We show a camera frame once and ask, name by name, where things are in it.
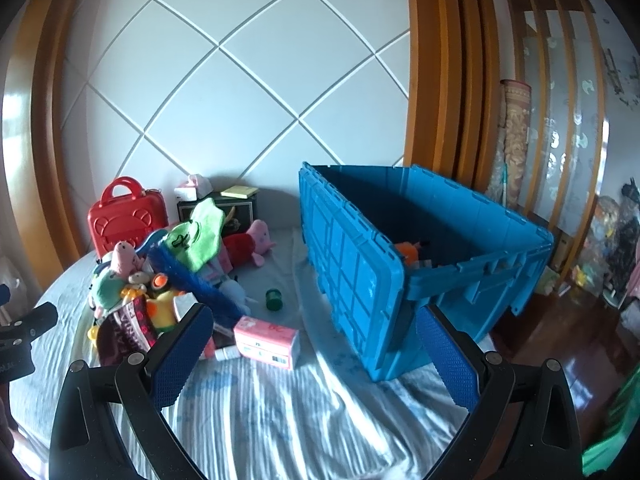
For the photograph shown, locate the maroon printed pouch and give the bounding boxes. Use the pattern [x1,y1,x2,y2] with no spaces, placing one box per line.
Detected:
[97,295,156,366]

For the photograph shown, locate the white pink tissue box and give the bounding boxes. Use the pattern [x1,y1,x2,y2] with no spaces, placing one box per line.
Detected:
[174,173,211,201]

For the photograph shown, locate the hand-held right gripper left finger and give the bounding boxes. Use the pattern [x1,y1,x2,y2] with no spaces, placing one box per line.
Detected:
[48,302,216,480]

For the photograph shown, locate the small pink pig plush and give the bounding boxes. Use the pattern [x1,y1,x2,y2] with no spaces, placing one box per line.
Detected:
[111,241,143,278]

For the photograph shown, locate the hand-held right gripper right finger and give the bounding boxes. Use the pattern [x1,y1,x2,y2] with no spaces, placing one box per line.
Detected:
[415,304,586,480]

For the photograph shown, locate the wooden lattice glass partition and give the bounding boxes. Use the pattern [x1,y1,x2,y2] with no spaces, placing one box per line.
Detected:
[504,0,608,281]

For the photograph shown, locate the yellow duck plush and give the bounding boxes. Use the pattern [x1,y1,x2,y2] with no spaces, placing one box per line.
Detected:
[145,290,183,333]

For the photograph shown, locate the green plastic stool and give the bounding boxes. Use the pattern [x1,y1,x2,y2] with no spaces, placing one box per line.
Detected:
[582,362,640,476]

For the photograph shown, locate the blue plastic storage crate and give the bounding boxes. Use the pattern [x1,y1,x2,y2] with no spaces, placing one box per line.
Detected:
[298,161,555,382]

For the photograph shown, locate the black box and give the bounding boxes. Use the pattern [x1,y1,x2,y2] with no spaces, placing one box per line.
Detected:
[176,191,261,236]

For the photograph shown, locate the wooden wall trim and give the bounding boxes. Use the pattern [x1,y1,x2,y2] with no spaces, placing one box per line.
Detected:
[0,0,101,261]
[402,0,501,193]

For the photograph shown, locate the pastel printed box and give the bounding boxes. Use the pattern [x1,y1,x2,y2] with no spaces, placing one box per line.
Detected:
[200,255,236,286]

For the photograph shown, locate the white plush toy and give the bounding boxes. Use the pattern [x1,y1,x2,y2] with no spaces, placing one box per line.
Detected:
[220,277,258,316]

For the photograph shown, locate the pink and white box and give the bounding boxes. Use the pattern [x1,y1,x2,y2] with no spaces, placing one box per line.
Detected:
[233,316,301,372]

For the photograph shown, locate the rolled patterned carpet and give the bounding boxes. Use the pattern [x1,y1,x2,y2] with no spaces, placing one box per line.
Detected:
[487,79,533,206]

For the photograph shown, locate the pale green bag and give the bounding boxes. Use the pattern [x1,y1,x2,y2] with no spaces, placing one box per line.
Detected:
[537,265,558,296]

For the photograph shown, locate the pink pig plush red dress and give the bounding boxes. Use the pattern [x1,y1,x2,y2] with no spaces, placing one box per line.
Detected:
[222,220,277,267]

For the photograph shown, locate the teal round plush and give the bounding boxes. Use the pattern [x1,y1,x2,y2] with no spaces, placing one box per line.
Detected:
[92,272,131,311]

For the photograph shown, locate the green cloth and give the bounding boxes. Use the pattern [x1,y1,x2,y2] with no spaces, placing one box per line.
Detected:
[167,198,226,268]

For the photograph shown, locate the red toy suitcase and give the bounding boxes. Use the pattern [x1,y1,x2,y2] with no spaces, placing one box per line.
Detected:
[88,176,168,256]

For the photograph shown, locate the orange toy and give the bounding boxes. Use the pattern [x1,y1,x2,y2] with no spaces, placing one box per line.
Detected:
[395,241,431,266]

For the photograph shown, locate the pile of bagged toys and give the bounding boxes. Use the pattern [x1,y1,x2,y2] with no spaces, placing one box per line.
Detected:
[585,175,640,311]

